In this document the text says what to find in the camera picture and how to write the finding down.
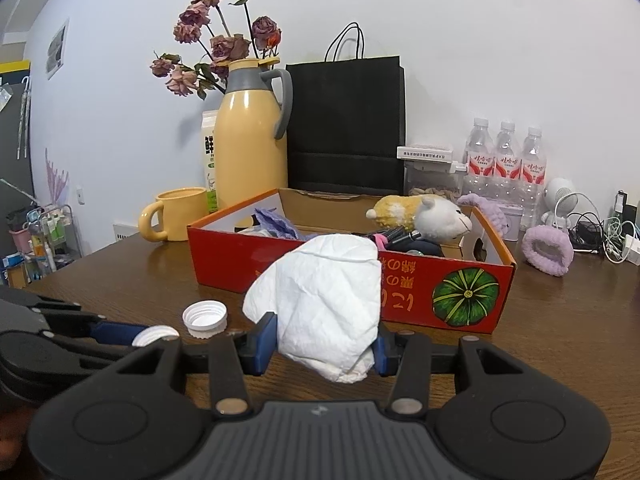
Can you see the white milk carton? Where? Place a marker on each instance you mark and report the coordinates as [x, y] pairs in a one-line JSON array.
[[210, 160]]

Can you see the dark blue pouch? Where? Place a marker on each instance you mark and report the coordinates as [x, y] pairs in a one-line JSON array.
[[422, 247]]

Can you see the small tin box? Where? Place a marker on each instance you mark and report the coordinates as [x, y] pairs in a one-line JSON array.
[[514, 220]]

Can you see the white bottle cap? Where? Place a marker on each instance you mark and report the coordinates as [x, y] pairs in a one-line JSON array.
[[157, 335], [205, 317]]

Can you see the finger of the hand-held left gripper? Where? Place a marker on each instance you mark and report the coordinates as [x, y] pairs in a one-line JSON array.
[[40, 305], [115, 334]]

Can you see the yellow thermos jug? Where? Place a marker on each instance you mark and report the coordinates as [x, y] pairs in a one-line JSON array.
[[250, 145]]

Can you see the white wall outlet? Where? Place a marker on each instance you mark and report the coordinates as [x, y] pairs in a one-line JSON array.
[[81, 195]]

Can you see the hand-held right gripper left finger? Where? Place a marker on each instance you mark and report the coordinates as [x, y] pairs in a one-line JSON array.
[[260, 345]]

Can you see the white tissue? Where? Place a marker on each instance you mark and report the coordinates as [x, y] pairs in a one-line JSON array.
[[320, 300]]

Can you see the yellow mug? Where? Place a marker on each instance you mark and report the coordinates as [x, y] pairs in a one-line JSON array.
[[182, 215]]

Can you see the flat white box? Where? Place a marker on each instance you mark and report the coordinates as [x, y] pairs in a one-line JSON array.
[[425, 153]]

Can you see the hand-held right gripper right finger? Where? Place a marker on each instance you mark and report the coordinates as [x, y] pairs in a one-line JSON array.
[[386, 355]]

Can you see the dried rose bouquet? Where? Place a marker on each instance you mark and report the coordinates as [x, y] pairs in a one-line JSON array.
[[225, 35]]

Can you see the yellow white plush hamster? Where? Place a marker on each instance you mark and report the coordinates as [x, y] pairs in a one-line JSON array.
[[425, 215]]

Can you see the purple knitted cloth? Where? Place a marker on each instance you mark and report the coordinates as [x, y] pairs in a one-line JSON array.
[[280, 222]]

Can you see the white robot-shaped gadget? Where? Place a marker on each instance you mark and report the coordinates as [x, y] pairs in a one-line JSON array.
[[557, 202]]

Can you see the white open bottle cap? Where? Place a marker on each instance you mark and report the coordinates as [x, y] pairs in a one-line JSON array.
[[205, 317]]

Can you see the clear sunflower seed container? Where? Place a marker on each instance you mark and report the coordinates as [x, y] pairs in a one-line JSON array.
[[432, 180]]

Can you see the black paper bag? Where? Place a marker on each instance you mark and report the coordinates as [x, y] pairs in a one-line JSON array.
[[345, 125]]

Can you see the white charger plug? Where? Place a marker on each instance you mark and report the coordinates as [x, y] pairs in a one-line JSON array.
[[632, 251]]

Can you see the purple fluffy headband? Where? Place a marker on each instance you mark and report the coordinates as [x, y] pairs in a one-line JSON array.
[[562, 257], [492, 215]]

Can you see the red cardboard box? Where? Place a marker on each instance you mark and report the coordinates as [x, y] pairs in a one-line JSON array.
[[225, 255]]

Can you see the wall picture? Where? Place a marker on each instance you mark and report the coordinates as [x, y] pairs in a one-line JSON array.
[[57, 49]]

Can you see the purple wall sticker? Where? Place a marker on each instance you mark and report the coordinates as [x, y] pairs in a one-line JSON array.
[[56, 180]]

